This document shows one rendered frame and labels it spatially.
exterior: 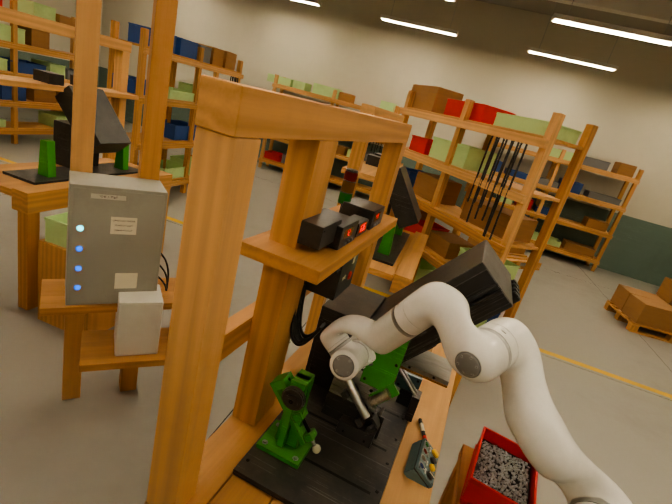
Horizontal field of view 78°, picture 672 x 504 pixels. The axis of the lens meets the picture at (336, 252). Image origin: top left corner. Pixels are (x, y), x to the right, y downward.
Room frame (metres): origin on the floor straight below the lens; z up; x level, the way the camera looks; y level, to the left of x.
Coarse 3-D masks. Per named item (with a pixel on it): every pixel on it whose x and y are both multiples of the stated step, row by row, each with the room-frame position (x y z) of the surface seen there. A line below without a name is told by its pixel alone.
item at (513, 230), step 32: (416, 96) 5.47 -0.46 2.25; (448, 96) 5.14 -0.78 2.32; (480, 128) 4.20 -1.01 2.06; (512, 128) 4.01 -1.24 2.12; (544, 128) 3.72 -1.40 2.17; (416, 160) 4.91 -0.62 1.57; (448, 160) 4.51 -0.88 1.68; (480, 160) 4.44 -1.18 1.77; (512, 160) 3.76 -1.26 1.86; (544, 160) 3.58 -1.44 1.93; (576, 160) 3.79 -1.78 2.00; (416, 192) 4.94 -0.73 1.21; (448, 192) 4.77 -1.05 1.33; (512, 192) 3.64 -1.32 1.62; (416, 224) 4.76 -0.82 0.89; (448, 224) 4.17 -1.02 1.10; (480, 224) 3.98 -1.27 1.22; (512, 224) 3.58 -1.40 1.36; (544, 224) 3.82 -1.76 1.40; (448, 256) 4.24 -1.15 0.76
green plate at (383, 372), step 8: (408, 344) 1.28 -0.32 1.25; (392, 352) 1.28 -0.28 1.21; (400, 352) 1.27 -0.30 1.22; (376, 360) 1.28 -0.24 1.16; (384, 360) 1.27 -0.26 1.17; (392, 360) 1.27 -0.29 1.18; (400, 360) 1.26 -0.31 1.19; (368, 368) 1.27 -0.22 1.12; (376, 368) 1.27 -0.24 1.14; (384, 368) 1.26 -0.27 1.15; (392, 368) 1.26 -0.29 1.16; (368, 376) 1.26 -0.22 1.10; (376, 376) 1.26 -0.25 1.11; (384, 376) 1.25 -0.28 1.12; (392, 376) 1.25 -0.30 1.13; (368, 384) 1.25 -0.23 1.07; (376, 384) 1.25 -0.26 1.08; (384, 384) 1.24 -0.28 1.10
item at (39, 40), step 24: (0, 0) 6.60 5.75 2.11; (24, 0) 7.10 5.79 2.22; (0, 24) 6.57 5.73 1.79; (72, 24) 7.80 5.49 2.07; (24, 48) 6.84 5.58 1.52; (48, 48) 7.36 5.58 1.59; (72, 48) 8.23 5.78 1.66; (0, 72) 6.47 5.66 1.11; (24, 72) 6.92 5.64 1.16; (72, 72) 7.80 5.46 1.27; (0, 96) 6.57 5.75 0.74; (24, 96) 6.93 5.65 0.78; (48, 96) 7.38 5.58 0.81; (0, 120) 6.55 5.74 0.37; (48, 120) 7.55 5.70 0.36
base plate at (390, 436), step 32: (320, 416) 1.24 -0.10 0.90; (384, 416) 1.33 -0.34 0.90; (256, 448) 1.02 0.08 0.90; (352, 448) 1.13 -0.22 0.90; (384, 448) 1.17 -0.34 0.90; (256, 480) 0.91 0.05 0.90; (288, 480) 0.94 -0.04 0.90; (320, 480) 0.97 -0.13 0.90; (352, 480) 1.00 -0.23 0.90; (384, 480) 1.03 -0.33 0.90
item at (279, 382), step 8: (280, 376) 1.09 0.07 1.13; (288, 376) 1.08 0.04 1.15; (272, 384) 1.07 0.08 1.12; (280, 384) 1.06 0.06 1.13; (288, 384) 1.06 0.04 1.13; (280, 392) 1.07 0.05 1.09; (280, 400) 1.06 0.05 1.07; (296, 416) 1.04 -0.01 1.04; (304, 416) 1.05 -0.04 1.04; (296, 424) 1.04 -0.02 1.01; (304, 424) 1.05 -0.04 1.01; (296, 432) 1.03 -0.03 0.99; (304, 432) 1.05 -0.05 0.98; (312, 432) 1.04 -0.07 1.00; (304, 440) 1.03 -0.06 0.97; (312, 440) 1.03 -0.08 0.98
